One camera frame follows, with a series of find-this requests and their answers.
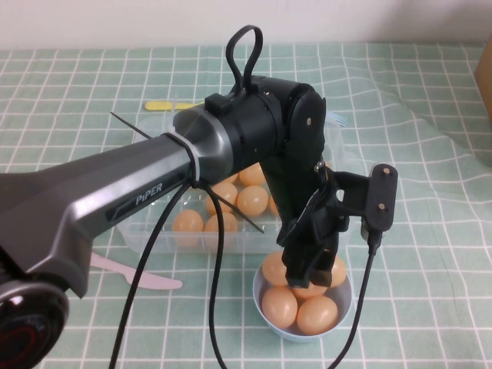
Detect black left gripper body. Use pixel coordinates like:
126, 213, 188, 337
275, 171, 351, 267

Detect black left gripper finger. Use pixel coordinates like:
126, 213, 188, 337
312, 249, 338, 288
284, 252, 314, 289

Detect clear plastic egg box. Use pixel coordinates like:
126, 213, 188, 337
114, 114, 364, 255

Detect brown cardboard box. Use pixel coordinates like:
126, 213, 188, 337
473, 32, 492, 126

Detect light blue bowl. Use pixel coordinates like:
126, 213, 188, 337
251, 264, 353, 344

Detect green checkered tablecloth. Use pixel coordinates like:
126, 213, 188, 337
0, 42, 492, 369

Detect light blue plastic fork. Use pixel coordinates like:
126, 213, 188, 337
326, 111, 348, 128

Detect pink plastic knife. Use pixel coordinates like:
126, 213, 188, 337
91, 252, 184, 291

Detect white zip tie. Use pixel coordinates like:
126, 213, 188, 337
165, 131, 203, 191

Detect yellow plastic knife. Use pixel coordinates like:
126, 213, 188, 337
144, 100, 207, 113

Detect black camera cable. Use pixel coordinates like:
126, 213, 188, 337
206, 190, 385, 369

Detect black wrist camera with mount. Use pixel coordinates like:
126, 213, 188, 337
331, 162, 399, 244

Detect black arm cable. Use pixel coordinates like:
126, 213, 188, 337
107, 183, 190, 369

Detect black looped wrist cable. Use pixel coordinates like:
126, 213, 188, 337
226, 25, 264, 95

